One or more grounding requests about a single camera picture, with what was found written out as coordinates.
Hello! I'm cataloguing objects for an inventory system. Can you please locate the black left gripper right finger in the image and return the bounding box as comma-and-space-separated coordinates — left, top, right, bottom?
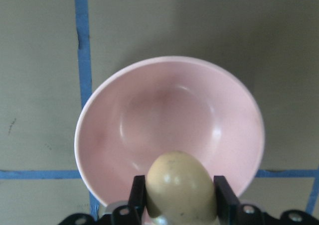
213, 176, 240, 225

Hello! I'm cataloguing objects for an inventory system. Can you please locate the brown egg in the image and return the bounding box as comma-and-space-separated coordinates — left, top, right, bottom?
146, 151, 217, 225

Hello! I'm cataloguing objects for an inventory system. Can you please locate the pink bowl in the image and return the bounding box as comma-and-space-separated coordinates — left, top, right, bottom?
74, 56, 265, 206

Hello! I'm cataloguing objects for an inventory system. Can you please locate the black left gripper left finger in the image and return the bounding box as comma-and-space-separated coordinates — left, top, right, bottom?
128, 175, 146, 225

